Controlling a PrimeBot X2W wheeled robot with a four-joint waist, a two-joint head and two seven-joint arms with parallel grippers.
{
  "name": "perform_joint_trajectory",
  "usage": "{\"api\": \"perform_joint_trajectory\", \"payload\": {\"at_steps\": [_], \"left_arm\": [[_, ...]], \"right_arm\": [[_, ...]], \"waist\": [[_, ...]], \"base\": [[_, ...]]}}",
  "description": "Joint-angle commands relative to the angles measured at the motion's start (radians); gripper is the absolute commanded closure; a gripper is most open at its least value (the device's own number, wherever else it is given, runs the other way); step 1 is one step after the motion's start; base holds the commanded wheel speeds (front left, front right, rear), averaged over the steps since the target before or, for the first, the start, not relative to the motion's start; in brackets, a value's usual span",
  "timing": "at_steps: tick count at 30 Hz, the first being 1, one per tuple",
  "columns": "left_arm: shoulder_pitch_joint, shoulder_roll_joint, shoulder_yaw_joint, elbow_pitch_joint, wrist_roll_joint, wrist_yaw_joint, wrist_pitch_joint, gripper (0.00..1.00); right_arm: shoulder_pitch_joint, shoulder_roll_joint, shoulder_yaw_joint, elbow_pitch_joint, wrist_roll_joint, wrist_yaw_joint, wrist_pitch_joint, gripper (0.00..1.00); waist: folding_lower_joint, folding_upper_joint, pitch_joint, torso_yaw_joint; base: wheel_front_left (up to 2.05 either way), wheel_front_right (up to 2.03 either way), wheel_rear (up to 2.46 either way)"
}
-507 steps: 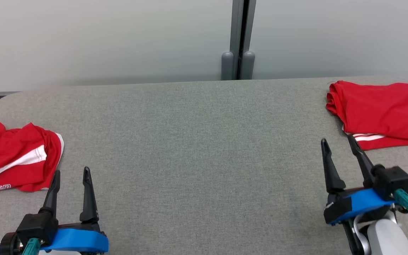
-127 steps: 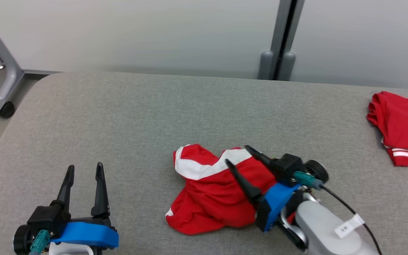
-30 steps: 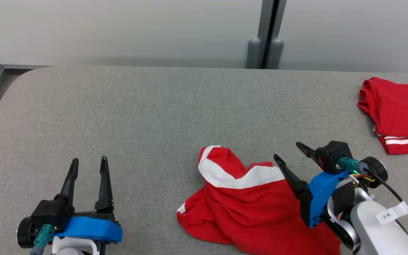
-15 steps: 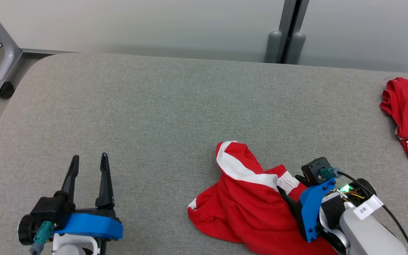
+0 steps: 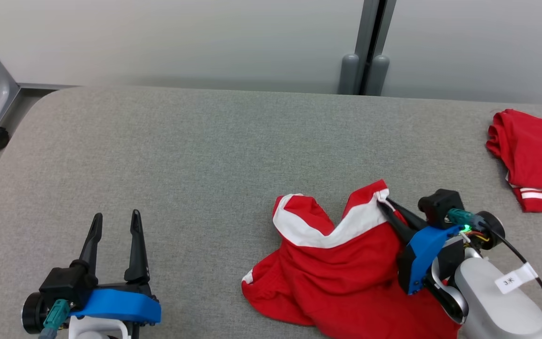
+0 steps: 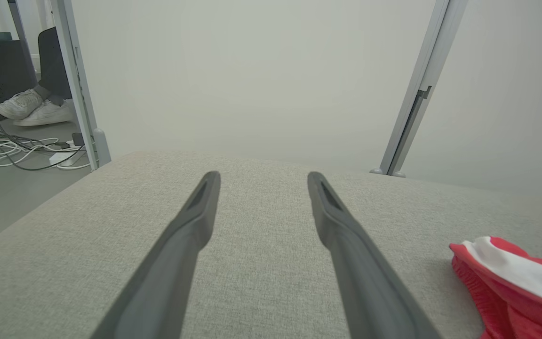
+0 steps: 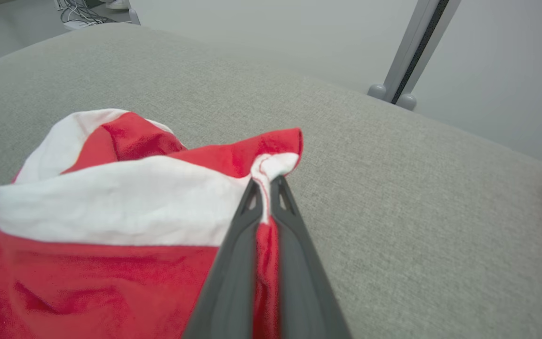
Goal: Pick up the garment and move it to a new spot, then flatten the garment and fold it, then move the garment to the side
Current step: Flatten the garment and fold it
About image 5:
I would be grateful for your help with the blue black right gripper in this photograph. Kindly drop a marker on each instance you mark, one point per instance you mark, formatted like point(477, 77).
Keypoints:
point(419, 259)

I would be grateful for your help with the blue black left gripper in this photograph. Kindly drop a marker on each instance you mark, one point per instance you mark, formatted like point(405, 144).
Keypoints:
point(120, 306)

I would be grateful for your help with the red white striped shorts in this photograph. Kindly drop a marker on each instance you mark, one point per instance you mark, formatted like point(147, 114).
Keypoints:
point(341, 278)

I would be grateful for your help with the red white basketball jersey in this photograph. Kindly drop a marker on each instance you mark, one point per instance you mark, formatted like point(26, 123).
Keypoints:
point(539, 150)

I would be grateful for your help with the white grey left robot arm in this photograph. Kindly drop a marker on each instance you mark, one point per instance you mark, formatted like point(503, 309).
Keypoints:
point(99, 329)

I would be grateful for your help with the black round right gripper motor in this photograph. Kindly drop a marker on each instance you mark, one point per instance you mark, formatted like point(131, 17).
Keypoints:
point(492, 228)

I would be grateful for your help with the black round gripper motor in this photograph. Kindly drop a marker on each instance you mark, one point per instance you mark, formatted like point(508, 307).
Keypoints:
point(492, 228)
point(33, 313)

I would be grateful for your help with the black round left gripper motor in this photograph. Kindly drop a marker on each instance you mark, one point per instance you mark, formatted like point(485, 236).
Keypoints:
point(33, 313)

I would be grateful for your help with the grey rounded partition bumper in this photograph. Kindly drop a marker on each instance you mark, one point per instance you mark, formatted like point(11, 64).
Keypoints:
point(349, 75)
point(378, 77)

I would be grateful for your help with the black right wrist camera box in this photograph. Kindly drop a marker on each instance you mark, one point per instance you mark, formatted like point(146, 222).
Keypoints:
point(438, 207)

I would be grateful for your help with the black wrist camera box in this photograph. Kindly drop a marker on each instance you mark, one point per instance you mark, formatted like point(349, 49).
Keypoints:
point(66, 287)
point(438, 207)

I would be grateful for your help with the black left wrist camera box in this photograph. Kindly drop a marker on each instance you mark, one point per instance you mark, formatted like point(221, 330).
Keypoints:
point(66, 287)

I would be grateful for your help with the grey vertical partition frame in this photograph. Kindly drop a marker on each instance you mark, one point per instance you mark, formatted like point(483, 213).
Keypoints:
point(370, 28)

